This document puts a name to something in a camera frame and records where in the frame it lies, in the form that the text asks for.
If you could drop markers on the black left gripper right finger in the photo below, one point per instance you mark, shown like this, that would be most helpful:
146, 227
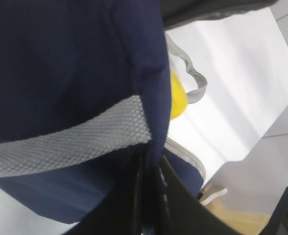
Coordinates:
179, 213

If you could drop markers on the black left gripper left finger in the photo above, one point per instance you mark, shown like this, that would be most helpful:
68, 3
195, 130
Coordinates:
127, 209

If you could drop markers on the yellow orange fruit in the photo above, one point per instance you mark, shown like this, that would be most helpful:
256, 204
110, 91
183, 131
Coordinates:
179, 96

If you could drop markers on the navy blue lunch bag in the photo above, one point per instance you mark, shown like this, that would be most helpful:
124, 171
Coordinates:
64, 62

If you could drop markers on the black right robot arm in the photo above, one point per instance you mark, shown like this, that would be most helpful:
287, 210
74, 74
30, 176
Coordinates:
217, 12

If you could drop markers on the grey sneaker shoe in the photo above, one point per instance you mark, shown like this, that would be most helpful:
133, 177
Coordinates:
211, 193

